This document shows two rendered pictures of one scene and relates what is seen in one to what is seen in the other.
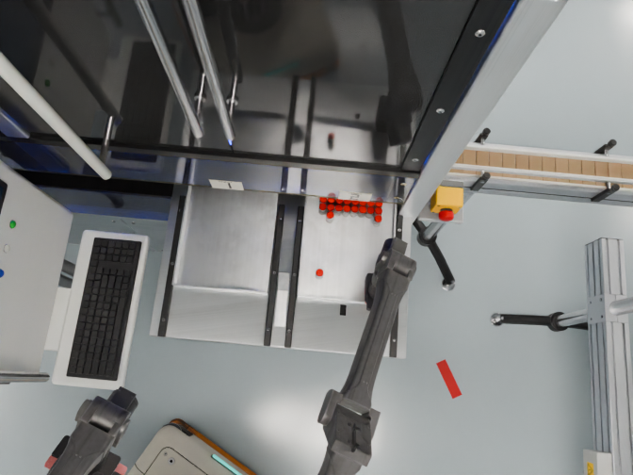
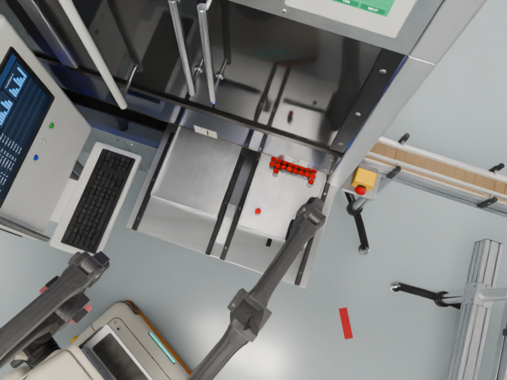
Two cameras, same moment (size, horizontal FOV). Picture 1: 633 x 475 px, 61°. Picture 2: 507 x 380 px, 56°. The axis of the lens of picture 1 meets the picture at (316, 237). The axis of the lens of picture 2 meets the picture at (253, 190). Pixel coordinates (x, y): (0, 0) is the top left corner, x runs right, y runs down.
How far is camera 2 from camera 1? 29 cm
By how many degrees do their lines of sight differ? 3
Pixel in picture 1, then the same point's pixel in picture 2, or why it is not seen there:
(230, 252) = (197, 181)
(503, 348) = (394, 310)
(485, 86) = (387, 105)
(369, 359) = (274, 274)
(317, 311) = (250, 239)
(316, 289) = (253, 223)
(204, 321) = (167, 226)
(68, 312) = (72, 197)
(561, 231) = (465, 229)
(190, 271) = (165, 188)
